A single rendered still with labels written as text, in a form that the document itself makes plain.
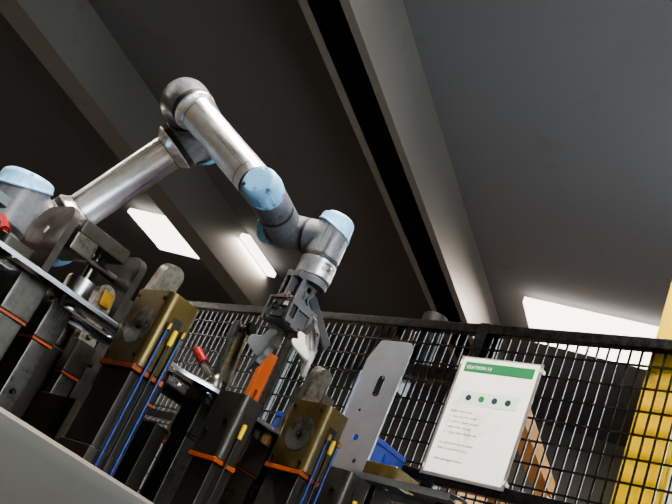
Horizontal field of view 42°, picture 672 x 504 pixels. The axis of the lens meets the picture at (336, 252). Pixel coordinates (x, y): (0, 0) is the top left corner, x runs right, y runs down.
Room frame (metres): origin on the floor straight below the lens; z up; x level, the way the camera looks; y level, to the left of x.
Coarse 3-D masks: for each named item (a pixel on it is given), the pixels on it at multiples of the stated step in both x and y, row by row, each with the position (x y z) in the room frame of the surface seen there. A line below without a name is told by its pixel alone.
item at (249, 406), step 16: (224, 400) 1.37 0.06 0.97; (240, 400) 1.35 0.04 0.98; (208, 416) 1.39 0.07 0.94; (224, 416) 1.36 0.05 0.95; (240, 416) 1.35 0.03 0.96; (256, 416) 1.37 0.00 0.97; (208, 432) 1.37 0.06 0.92; (224, 432) 1.35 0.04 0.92; (240, 432) 1.35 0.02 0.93; (192, 448) 1.39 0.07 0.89; (208, 448) 1.36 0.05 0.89; (224, 448) 1.35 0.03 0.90; (240, 448) 1.37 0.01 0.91; (192, 464) 1.38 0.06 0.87; (208, 464) 1.36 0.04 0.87; (224, 464) 1.35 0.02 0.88; (192, 480) 1.37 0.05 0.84; (208, 480) 1.36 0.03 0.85; (176, 496) 1.38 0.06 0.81; (192, 496) 1.36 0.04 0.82; (208, 496) 1.37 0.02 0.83
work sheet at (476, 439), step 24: (480, 360) 1.97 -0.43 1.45; (504, 360) 1.92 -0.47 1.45; (456, 384) 2.00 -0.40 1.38; (480, 384) 1.95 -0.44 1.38; (504, 384) 1.91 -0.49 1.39; (528, 384) 1.86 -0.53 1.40; (456, 408) 1.99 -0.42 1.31; (480, 408) 1.94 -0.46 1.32; (504, 408) 1.89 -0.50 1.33; (528, 408) 1.85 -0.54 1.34; (456, 432) 1.97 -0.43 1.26; (480, 432) 1.92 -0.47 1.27; (504, 432) 1.88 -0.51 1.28; (432, 456) 2.00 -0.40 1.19; (456, 456) 1.95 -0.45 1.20; (480, 456) 1.91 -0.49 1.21; (504, 456) 1.86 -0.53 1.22; (456, 480) 1.94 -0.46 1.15; (480, 480) 1.89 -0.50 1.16; (504, 480) 1.85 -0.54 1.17
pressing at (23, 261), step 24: (0, 240) 1.15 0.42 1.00; (0, 264) 1.29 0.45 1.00; (24, 264) 1.23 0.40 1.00; (48, 288) 1.29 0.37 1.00; (72, 312) 1.37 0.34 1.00; (96, 312) 1.27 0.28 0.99; (96, 336) 1.44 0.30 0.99; (168, 384) 1.58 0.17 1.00; (192, 384) 1.49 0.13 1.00; (264, 432) 1.60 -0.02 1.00
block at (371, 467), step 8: (368, 464) 1.72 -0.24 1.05; (376, 464) 1.71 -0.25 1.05; (384, 464) 1.70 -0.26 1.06; (368, 472) 1.72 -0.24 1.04; (376, 472) 1.70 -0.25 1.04; (384, 472) 1.69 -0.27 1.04; (392, 472) 1.68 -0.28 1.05; (400, 472) 1.68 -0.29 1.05; (400, 480) 1.69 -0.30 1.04; (408, 480) 1.70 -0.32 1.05; (400, 488) 1.69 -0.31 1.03
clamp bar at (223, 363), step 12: (240, 324) 1.75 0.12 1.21; (252, 324) 1.73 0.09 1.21; (228, 336) 1.75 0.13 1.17; (240, 336) 1.76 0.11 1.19; (228, 348) 1.74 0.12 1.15; (240, 348) 1.76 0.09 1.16; (228, 360) 1.75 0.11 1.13; (216, 372) 1.74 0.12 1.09; (228, 372) 1.76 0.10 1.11; (228, 384) 1.75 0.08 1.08
